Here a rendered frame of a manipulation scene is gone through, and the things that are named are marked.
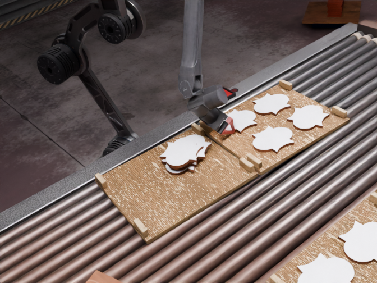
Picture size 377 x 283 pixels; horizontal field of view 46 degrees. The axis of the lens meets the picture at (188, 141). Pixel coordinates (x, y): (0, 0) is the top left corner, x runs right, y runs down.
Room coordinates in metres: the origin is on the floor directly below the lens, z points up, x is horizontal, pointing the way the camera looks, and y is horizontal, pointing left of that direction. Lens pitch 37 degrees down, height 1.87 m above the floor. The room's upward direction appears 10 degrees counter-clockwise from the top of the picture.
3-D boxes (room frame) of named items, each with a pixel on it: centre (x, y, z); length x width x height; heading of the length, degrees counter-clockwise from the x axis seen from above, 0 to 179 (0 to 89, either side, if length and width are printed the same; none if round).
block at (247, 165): (1.06, -0.17, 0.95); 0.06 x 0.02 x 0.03; 29
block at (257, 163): (1.07, -0.20, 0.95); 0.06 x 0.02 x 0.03; 28
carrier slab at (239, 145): (1.28, -0.31, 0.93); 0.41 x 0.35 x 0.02; 118
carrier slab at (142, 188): (1.08, 0.07, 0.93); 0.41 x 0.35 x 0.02; 119
